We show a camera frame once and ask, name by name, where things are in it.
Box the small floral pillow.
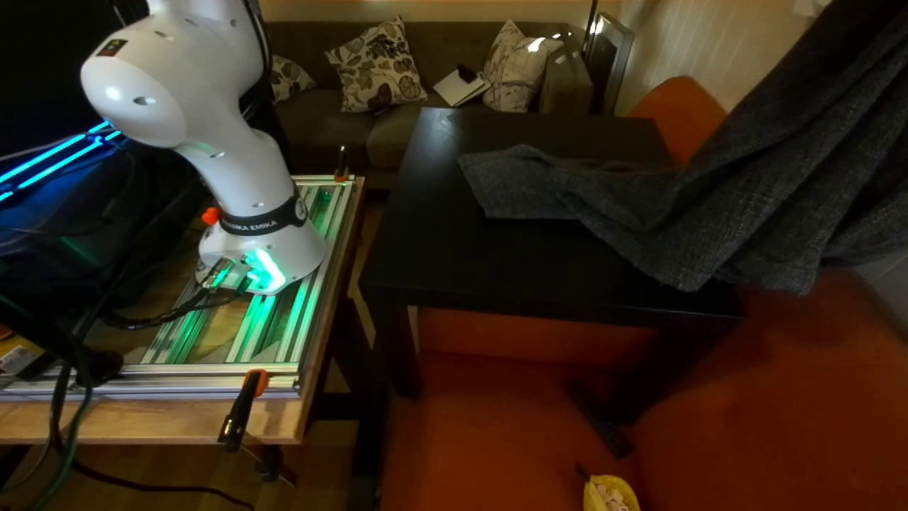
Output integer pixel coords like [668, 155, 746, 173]
[270, 55, 318, 104]

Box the framed picture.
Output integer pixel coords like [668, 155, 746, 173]
[582, 11, 636, 116]

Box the pale floral pillow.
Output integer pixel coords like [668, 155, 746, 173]
[482, 19, 565, 114]

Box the green cable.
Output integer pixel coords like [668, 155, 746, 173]
[27, 380, 94, 511]

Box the brown paper bag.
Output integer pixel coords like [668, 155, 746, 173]
[538, 46, 595, 116]

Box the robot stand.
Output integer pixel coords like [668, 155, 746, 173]
[0, 174, 367, 490]

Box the black cable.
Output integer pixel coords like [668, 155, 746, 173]
[101, 282, 243, 331]

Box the orange armchair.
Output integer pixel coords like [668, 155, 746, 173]
[380, 75, 908, 511]

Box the white notebook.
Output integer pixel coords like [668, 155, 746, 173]
[432, 67, 491, 108]

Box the grey cloth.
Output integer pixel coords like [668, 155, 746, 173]
[458, 0, 908, 296]

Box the brown sofa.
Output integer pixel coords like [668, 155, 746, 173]
[264, 20, 591, 172]

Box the yellow bag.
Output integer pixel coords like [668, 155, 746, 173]
[582, 474, 642, 511]

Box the black computer with blue lights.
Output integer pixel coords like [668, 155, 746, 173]
[0, 0, 214, 356]

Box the large floral pillow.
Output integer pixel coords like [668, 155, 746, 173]
[325, 17, 428, 114]

